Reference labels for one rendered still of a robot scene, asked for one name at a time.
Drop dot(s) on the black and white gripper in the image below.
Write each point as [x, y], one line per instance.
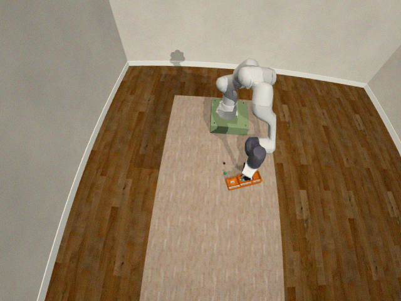
[244, 178]

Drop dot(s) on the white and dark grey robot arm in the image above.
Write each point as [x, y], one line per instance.
[260, 80]

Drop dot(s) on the orange three-bin rack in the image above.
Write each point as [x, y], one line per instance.
[257, 179]

